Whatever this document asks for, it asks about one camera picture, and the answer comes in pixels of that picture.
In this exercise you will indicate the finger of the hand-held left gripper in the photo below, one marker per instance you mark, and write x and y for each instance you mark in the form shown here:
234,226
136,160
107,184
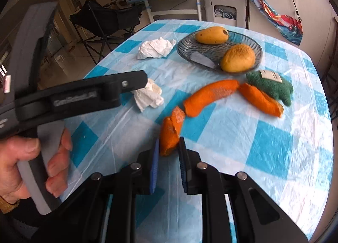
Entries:
132,80

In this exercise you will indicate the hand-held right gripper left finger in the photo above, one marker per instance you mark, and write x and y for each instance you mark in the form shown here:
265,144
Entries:
154,171

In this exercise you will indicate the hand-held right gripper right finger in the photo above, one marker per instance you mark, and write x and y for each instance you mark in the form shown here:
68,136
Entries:
183,171

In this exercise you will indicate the white tissue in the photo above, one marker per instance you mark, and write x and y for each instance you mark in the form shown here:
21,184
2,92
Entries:
155,48
149,97

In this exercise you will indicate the long orange plush carrot piece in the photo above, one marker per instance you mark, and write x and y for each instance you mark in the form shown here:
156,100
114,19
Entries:
208,97

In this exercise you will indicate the tapered orange plush carrot piece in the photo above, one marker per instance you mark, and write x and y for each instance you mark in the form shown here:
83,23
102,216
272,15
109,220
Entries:
261,100

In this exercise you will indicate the green plush leaf piece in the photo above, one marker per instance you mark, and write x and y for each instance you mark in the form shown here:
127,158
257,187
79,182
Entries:
277,91

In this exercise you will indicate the person's left hand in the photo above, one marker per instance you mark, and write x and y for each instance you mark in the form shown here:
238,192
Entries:
13,174

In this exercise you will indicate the black folding camp chair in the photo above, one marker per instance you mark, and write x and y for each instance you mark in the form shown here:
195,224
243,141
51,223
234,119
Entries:
105,21

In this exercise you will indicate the glass plate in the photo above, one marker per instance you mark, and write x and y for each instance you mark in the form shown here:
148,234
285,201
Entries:
190,47

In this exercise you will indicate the yellow mango with dark spot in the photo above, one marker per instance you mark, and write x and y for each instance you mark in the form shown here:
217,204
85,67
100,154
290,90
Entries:
211,35

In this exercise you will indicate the plain yellow mango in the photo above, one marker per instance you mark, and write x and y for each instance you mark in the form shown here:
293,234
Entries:
237,58

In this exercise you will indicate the white plastic stool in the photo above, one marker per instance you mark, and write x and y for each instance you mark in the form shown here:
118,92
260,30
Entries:
224,5

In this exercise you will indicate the colourful printed sling bag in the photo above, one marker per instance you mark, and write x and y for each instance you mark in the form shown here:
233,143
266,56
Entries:
277,18

